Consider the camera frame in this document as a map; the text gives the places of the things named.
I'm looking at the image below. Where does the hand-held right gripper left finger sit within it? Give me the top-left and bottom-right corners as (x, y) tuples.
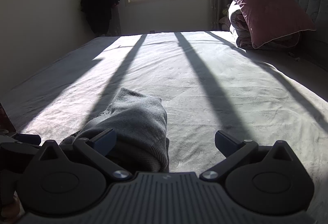
(33, 129), (132, 183)

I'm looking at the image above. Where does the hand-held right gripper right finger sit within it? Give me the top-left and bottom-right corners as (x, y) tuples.
(199, 130), (295, 182)

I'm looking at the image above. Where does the grey knit sweater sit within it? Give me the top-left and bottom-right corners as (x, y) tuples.
(59, 87), (170, 173)

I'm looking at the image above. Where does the folded quilt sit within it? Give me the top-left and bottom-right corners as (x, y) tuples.
(229, 0), (300, 50)

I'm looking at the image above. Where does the pink cloth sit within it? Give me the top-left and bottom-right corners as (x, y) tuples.
(219, 15), (232, 31)

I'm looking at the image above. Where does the dark hanging coat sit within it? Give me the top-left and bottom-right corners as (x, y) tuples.
(80, 0), (120, 36)

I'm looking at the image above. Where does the maroon pillow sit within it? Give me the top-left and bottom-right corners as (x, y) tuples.
(225, 0), (316, 49)

